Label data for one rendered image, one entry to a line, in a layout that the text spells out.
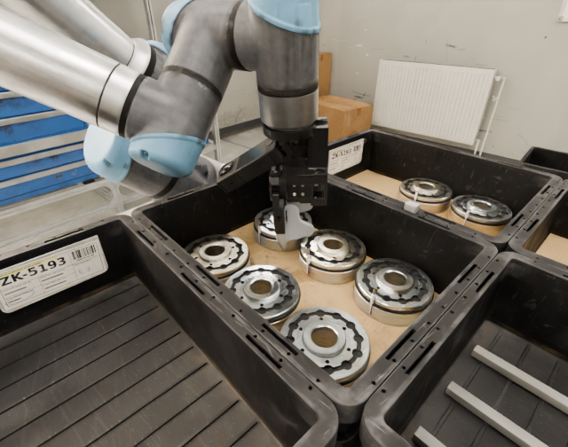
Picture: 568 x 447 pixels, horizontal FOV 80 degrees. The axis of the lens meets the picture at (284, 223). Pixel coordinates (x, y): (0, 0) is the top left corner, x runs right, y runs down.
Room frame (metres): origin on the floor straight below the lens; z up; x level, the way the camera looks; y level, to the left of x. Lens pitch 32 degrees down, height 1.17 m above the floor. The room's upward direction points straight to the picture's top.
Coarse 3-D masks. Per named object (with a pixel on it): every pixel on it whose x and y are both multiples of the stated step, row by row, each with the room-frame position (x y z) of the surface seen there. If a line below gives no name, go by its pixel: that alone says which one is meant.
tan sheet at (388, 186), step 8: (352, 176) 0.76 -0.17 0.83; (360, 176) 0.76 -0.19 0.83; (368, 176) 0.76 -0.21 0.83; (376, 176) 0.76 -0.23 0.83; (384, 176) 0.76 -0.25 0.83; (360, 184) 0.72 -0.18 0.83; (368, 184) 0.72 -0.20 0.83; (376, 184) 0.72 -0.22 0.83; (384, 184) 0.72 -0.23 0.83; (392, 184) 0.72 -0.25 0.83; (384, 192) 0.68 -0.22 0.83; (392, 192) 0.68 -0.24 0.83; (448, 208) 0.61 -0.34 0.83
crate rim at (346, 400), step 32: (192, 192) 0.48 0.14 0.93; (352, 192) 0.48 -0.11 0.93; (192, 256) 0.32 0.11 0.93; (480, 256) 0.32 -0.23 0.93; (224, 288) 0.26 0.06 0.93; (448, 288) 0.26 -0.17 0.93; (256, 320) 0.22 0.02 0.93; (416, 320) 0.22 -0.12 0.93; (288, 352) 0.19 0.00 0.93; (384, 352) 0.19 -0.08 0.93; (320, 384) 0.16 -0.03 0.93; (352, 416) 0.14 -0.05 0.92
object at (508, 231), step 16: (336, 144) 0.72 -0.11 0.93; (416, 144) 0.73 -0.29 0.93; (432, 144) 0.71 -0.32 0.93; (480, 160) 0.63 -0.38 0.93; (496, 160) 0.62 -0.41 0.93; (336, 176) 0.54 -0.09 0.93; (544, 176) 0.55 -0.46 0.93; (368, 192) 0.48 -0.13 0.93; (544, 192) 0.51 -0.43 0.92; (528, 208) 0.43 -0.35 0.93; (448, 224) 0.39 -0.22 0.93; (512, 224) 0.39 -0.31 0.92; (496, 240) 0.35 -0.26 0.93
